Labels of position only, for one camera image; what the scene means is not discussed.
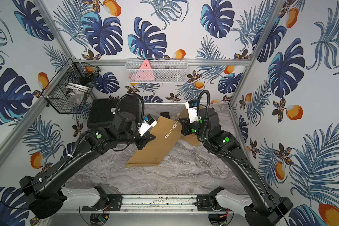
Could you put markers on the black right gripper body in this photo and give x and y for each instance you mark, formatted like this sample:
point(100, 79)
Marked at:
point(189, 128)

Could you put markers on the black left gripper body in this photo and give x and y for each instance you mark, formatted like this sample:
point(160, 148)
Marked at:
point(142, 138)

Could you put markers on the brown kraft file bag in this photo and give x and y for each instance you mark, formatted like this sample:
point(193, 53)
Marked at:
point(190, 139)
point(167, 133)

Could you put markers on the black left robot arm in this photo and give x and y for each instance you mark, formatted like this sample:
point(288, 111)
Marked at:
point(44, 193)

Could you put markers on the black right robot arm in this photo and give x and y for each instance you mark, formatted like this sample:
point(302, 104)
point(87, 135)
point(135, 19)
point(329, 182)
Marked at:
point(264, 206)

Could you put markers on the small black box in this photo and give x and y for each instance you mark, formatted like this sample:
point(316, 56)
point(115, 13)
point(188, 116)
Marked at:
point(165, 114)

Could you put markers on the black plastic tool case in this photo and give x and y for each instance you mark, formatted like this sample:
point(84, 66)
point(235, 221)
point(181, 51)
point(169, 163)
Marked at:
point(102, 111)

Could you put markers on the pink triangle item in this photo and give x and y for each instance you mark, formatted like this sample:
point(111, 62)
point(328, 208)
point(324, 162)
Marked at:
point(145, 72)

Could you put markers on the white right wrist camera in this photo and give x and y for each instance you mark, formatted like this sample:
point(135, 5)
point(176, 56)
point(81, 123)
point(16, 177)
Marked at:
point(191, 107)

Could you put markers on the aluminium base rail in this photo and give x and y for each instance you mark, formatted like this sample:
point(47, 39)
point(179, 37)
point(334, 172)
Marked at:
point(177, 204)

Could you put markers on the clear white mesh wall basket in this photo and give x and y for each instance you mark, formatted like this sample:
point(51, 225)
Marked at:
point(166, 70)

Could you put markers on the black wire basket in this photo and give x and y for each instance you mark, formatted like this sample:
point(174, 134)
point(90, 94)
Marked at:
point(71, 87)

